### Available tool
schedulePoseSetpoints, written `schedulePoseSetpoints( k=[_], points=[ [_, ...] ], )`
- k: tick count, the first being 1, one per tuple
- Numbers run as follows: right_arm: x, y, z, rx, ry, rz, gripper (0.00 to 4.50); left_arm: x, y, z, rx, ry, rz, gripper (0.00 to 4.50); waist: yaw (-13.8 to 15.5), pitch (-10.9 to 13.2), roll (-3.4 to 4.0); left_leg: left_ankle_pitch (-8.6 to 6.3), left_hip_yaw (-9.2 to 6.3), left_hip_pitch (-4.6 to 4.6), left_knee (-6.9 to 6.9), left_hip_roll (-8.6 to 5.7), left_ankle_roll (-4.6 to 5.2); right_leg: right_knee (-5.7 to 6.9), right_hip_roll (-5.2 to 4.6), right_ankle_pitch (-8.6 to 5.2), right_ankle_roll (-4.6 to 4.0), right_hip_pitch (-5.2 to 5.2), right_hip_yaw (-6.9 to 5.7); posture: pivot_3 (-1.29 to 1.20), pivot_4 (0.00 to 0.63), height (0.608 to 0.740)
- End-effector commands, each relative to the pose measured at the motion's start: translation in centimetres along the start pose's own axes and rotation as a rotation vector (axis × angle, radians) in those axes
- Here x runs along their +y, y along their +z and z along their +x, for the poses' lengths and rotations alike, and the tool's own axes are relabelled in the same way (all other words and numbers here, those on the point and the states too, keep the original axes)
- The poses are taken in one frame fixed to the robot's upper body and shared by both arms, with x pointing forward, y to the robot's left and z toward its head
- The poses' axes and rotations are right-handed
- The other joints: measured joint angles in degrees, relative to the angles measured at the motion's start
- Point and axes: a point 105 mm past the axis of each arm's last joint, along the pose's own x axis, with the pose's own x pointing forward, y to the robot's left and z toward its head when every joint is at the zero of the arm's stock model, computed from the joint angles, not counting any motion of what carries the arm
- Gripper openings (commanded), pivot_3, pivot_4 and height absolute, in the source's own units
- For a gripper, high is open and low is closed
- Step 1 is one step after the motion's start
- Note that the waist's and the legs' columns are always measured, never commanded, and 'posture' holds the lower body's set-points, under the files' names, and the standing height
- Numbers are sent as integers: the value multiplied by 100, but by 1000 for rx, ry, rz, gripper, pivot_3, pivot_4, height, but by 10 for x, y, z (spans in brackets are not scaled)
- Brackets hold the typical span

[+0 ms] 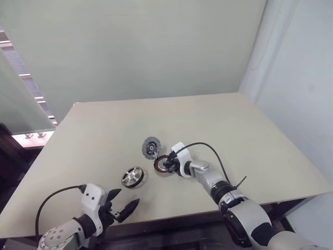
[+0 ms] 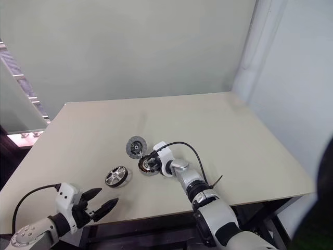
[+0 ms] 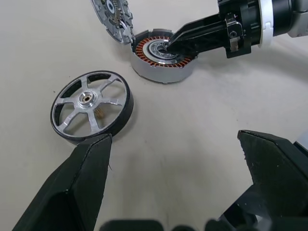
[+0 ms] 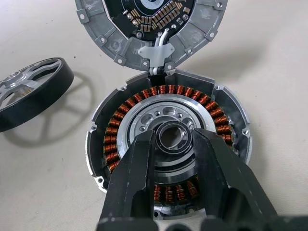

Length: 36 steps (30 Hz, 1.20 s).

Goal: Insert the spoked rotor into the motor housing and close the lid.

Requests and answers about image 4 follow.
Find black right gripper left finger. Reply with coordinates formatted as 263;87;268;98
98;130;156;219

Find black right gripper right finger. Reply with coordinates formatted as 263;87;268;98
192;128;278;218

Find black spoked rotor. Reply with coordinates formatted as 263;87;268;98
0;57;75;132

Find silver motor housing copper coils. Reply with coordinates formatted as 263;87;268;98
84;68;253;221

